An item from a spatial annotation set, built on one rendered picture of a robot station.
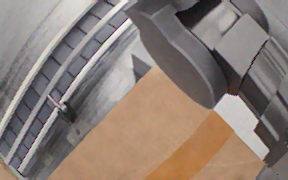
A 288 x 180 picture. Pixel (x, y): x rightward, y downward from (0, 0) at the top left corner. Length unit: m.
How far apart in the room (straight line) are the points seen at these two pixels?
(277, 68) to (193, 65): 0.08
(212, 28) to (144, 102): 0.36
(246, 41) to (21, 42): 0.81
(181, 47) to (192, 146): 0.35
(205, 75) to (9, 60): 0.79
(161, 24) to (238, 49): 0.06
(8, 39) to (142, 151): 0.56
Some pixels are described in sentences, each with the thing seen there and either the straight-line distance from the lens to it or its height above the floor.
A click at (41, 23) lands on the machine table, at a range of 1.15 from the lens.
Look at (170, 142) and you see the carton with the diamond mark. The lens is 0.73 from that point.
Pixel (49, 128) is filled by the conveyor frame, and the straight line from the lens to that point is 1.01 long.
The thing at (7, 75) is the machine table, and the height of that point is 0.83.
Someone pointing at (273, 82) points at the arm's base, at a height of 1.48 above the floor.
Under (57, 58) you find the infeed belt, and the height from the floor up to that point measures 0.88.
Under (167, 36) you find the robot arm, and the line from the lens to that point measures 0.40.
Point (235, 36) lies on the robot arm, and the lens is 0.39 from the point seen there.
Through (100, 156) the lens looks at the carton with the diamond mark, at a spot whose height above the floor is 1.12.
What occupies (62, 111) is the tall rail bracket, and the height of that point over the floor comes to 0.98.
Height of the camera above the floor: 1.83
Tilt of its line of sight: 71 degrees down
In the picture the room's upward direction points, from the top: 8 degrees counter-clockwise
